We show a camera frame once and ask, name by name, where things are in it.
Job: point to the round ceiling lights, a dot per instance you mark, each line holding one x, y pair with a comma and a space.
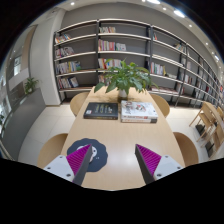
179, 13

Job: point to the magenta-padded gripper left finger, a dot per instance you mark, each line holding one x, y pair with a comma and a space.
61, 165

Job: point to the small green potted plant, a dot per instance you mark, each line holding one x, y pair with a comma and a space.
30, 85

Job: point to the dark bookshelf unit with books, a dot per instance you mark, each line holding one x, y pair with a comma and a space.
133, 46

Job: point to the dark blue round mouse pad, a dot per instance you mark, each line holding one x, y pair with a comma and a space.
100, 156

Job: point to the wooden slatted chair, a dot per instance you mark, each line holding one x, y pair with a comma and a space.
201, 120

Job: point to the white illustrated book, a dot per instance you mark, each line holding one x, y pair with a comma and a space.
138, 110

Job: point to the black hardcover book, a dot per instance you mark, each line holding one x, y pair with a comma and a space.
100, 110

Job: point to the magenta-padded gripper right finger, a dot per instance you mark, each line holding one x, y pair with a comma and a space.
166, 165

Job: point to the green potted plant white pot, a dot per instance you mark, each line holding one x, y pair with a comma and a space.
125, 76

